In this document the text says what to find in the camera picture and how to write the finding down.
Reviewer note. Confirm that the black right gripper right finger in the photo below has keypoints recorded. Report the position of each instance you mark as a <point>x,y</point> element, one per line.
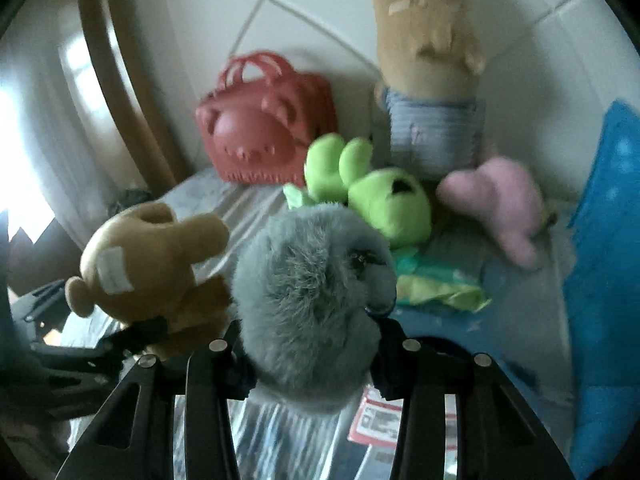
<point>462,405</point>

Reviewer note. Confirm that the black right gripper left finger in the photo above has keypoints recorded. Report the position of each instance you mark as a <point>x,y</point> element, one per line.
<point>132,434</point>

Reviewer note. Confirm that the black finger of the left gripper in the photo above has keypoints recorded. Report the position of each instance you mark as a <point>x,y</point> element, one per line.
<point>73,394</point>
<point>108,354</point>

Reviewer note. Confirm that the brown teddy bear plush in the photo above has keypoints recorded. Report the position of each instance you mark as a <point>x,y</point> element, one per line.
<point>139,266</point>

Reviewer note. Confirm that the grey fluffy plush toy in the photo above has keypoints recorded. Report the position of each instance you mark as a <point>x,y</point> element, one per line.
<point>308,289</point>

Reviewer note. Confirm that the green wet wipes pack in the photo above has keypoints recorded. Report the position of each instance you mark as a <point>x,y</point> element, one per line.
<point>422,280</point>

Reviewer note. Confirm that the grey striped bed sheet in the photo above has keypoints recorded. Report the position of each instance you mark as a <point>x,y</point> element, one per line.
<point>524,327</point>

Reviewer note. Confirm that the red white paper leaflet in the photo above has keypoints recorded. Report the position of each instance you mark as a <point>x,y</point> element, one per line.
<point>377,421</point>

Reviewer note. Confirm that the blue star-print pillow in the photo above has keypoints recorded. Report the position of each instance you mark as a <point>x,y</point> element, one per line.
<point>602,297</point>

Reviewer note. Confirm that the white window curtain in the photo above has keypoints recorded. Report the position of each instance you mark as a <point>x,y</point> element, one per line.
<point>68,133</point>

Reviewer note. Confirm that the red bear-face plastic basket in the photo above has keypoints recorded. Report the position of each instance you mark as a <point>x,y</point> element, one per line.
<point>260,119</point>

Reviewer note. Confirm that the pink heart plush pillow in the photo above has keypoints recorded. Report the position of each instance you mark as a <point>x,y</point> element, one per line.
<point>504,198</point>

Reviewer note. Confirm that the green frog plush toy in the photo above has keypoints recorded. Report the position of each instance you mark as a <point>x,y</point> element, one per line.
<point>389,199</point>

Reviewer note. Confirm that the tall tan plush striped shirt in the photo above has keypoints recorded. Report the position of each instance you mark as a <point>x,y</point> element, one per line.
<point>430,61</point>

